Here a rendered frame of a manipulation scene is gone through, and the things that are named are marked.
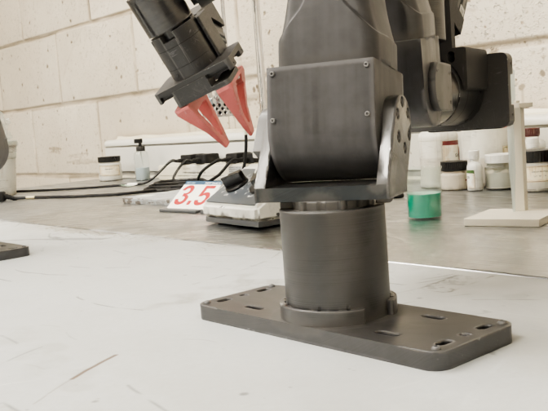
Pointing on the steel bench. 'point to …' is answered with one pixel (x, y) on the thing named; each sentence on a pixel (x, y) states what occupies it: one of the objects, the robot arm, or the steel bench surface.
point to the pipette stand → (532, 218)
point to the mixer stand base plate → (152, 198)
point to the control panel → (240, 196)
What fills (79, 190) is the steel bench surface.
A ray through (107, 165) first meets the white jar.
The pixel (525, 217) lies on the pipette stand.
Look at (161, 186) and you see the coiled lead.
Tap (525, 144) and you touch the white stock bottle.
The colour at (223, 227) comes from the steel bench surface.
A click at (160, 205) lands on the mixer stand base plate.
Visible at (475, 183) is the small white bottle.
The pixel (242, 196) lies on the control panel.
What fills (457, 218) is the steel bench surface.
